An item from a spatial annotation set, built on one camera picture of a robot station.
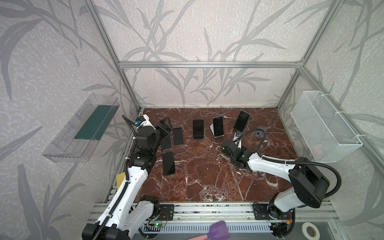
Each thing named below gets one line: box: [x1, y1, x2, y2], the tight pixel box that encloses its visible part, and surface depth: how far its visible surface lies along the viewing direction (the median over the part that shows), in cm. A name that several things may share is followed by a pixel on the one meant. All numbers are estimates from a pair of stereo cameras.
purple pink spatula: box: [186, 220, 230, 240], surface depth 69 cm
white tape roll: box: [301, 222, 320, 240], surface depth 69 cm
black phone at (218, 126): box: [212, 116, 224, 137], surface depth 101 cm
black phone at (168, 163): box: [162, 151, 175, 176], surface depth 96 cm
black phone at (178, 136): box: [173, 127, 184, 145], surface depth 106 cm
